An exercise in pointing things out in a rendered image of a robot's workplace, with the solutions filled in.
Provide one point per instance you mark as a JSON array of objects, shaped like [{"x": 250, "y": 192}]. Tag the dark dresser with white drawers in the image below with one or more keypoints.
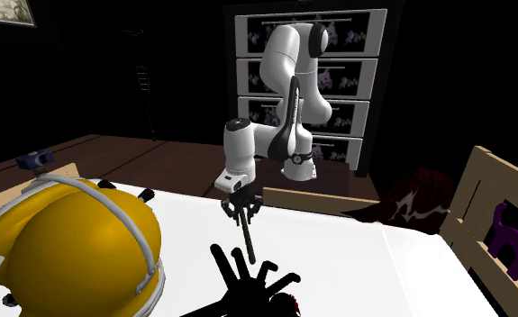
[{"x": 372, "y": 79}]

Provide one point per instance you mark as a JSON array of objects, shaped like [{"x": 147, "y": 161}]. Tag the purple cat figure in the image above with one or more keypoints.
[{"x": 506, "y": 239}]

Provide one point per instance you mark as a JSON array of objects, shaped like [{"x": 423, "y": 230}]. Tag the dark red pillow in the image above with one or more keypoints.
[{"x": 419, "y": 189}]

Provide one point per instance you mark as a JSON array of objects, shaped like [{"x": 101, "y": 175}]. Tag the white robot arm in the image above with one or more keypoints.
[{"x": 285, "y": 66}]

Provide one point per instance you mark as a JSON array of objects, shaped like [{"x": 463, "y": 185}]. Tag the dark red round object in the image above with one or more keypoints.
[{"x": 286, "y": 306}]

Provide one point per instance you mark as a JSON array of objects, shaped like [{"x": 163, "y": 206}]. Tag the dark robot stand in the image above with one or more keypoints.
[{"x": 331, "y": 182}]

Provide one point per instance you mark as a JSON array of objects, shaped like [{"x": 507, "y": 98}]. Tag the black stick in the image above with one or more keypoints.
[{"x": 248, "y": 241}]

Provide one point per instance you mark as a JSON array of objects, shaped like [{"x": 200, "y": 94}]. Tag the white bed with wooden frame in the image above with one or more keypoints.
[{"x": 337, "y": 263}]

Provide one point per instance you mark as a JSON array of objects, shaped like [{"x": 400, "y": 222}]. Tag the black hand-shaped object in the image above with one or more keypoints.
[{"x": 247, "y": 294}]

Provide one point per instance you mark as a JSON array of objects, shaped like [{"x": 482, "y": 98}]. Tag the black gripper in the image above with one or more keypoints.
[{"x": 242, "y": 196}]

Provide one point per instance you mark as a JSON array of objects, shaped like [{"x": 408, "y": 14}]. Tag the framed wall picture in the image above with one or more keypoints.
[{"x": 4, "y": 11}]

